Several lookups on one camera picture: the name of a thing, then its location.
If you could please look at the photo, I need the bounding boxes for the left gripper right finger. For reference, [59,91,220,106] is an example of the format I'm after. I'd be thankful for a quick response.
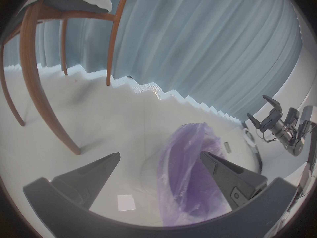
[200,150,268,212]

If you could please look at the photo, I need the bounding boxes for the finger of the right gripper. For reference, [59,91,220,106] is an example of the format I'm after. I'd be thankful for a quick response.
[262,94,283,115]
[247,112,264,133]

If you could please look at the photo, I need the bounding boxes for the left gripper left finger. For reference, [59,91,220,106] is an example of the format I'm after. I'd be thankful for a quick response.
[50,152,121,211]

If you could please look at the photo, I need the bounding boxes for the white cushioned wooden chair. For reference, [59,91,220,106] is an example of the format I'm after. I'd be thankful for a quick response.
[0,0,135,156]

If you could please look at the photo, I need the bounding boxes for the purple plastic bag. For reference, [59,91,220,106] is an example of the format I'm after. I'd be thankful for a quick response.
[157,122,232,226]

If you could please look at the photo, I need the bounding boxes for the pale blue curtain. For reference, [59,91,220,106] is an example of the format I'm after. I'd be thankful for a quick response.
[4,0,304,123]

